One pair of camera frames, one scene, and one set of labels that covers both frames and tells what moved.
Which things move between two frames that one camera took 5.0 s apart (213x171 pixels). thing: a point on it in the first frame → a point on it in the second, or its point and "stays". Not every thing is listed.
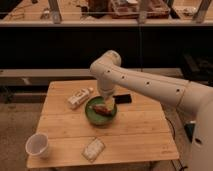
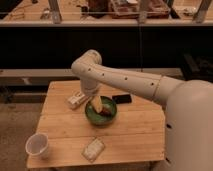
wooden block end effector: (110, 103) → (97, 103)
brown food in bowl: (102, 108) stays
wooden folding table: (83, 127) stays
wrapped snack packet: (93, 150) stays
